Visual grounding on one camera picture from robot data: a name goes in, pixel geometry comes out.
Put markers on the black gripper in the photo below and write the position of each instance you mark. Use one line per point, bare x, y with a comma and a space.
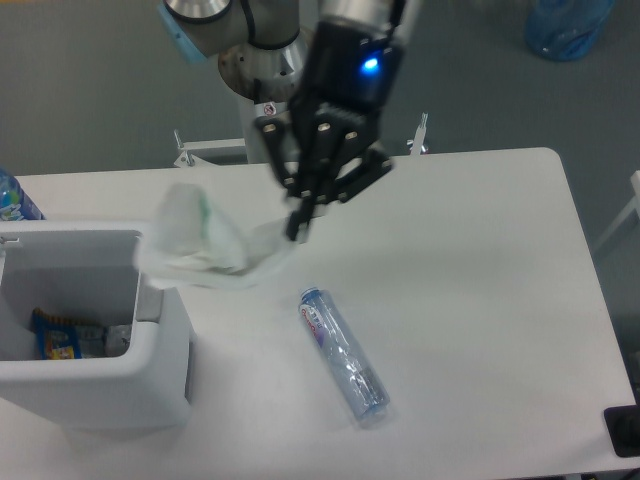
335, 115

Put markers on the white tissue wrapper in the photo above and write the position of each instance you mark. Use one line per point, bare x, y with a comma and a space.
192, 241

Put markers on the clear plastic water bottle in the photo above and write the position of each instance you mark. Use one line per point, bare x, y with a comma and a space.
349, 365

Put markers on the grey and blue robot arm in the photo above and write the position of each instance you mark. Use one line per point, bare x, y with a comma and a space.
204, 29

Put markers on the white trash can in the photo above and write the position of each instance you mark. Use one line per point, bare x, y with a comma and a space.
85, 270

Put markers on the crumpled grey foil trash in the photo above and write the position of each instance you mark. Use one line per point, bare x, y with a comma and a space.
101, 342

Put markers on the blue labelled bottle at edge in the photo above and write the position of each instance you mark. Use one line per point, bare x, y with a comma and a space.
16, 205

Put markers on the orange blue snack wrapper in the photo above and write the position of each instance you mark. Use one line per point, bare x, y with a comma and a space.
57, 338

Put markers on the black device at table corner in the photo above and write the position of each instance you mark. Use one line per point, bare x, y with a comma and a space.
623, 426

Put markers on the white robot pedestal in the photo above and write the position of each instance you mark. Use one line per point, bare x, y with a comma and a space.
235, 145

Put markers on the white frame at right edge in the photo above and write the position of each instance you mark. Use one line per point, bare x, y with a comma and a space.
622, 224

